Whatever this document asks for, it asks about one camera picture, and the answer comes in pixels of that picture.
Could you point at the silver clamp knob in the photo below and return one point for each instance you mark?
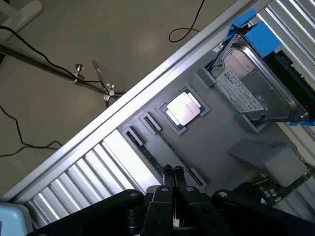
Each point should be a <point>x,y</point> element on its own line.
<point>110,91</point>
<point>78,70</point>

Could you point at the short-looking green RAM stick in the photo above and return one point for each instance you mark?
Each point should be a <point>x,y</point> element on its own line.
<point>145,152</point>

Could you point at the grey flat bracket plate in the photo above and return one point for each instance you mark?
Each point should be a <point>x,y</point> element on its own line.
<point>99,71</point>

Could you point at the long green RAM stick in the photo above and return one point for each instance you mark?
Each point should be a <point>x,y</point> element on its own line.
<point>169,145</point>

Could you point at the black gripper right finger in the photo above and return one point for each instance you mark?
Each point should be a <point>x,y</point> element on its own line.
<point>197,214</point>

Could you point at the white furniture base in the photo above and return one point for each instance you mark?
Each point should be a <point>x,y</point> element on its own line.
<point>17,14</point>

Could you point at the light blue plastic box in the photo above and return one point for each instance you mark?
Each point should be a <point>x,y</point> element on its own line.
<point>12,220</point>

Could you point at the aluminium table edge rail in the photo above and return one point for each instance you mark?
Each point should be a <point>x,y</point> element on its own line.
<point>137,81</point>

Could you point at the blue disk carrier bracket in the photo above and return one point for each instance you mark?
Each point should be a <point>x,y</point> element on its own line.
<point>264,37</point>

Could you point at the silver hard disk drive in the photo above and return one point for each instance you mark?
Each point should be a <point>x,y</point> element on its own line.
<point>253,81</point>

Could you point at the black drive cage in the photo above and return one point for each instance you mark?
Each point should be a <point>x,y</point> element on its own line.
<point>292,81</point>

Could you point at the grey printed parts rack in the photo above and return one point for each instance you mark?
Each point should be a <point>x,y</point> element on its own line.
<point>211,145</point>

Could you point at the silver CPU chip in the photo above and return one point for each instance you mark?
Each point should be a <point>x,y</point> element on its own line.
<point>185,108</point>

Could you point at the black stand leg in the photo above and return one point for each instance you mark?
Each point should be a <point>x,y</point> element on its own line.
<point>49,67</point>

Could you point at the green graphics card board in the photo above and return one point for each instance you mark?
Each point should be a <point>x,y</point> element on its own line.
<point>278,189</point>

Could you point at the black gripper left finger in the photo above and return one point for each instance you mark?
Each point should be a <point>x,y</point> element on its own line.
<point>158,211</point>

